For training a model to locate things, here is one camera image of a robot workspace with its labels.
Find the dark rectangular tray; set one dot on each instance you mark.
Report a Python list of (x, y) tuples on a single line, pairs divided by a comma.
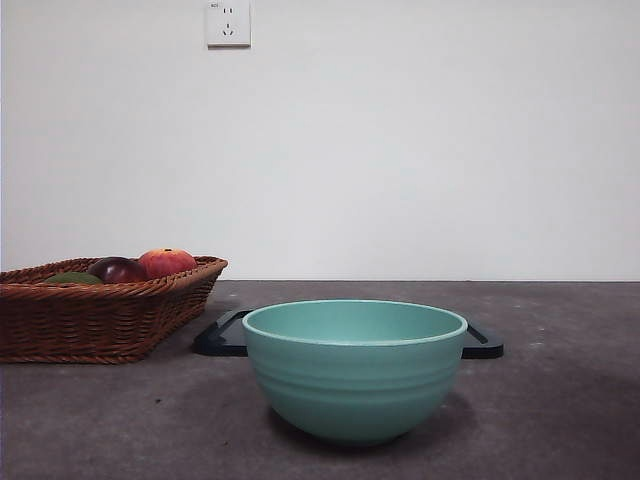
[(220, 340)]

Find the red apple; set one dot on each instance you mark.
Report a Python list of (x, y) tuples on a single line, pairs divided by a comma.
[(170, 261)]

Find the brown wicker basket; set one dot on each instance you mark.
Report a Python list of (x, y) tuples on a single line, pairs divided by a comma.
[(100, 320)]

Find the green avocado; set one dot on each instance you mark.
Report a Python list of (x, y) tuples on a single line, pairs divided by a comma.
[(70, 279)]

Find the dark red plum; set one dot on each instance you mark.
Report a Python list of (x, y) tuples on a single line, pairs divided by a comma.
[(117, 269)]

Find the white wall socket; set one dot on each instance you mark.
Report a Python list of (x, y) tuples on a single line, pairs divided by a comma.
[(229, 25)]

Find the teal ceramic bowl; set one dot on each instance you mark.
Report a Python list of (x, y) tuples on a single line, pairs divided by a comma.
[(355, 385)]

